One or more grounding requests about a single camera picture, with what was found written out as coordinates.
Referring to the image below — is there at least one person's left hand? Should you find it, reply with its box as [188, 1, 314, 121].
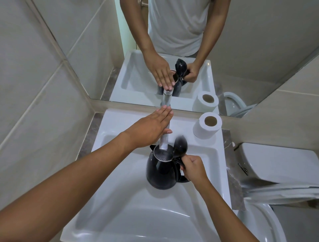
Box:
[119, 105, 174, 150]

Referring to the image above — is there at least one person's right hand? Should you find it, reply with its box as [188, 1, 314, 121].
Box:
[180, 154, 210, 190]

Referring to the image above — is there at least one black electric kettle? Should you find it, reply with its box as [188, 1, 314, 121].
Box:
[146, 135, 191, 190]

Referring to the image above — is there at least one person's right forearm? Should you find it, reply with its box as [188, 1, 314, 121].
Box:
[193, 178, 260, 242]

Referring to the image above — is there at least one person's left forearm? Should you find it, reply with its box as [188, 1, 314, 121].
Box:
[0, 131, 133, 242]

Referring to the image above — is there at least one chrome faucet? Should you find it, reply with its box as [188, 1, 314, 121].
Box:
[159, 122, 173, 151]

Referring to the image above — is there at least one white toilet paper roll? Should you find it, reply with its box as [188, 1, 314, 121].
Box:
[193, 112, 223, 140]

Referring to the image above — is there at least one white ceramic sink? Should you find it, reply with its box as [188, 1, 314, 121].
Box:
[60, 108, 234, 242]

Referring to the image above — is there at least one white toilet tank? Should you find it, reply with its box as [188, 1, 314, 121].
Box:
[234, 142, 319, 190]

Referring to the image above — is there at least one white toilet bowl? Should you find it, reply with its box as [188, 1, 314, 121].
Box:
[236, 203, 287, 242]

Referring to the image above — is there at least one white toilet seat lid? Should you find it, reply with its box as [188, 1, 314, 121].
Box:
[242, 183, 319, 206]

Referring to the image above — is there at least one wall mirror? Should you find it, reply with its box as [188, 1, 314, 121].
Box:
[25, 0, 319, 118]

